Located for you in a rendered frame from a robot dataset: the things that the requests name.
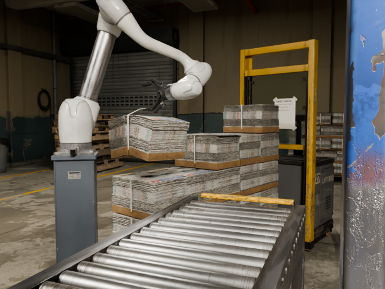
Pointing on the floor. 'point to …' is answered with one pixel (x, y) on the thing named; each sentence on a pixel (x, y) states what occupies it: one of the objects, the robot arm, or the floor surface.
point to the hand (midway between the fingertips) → (145, 97)
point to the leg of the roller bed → (298, 280)
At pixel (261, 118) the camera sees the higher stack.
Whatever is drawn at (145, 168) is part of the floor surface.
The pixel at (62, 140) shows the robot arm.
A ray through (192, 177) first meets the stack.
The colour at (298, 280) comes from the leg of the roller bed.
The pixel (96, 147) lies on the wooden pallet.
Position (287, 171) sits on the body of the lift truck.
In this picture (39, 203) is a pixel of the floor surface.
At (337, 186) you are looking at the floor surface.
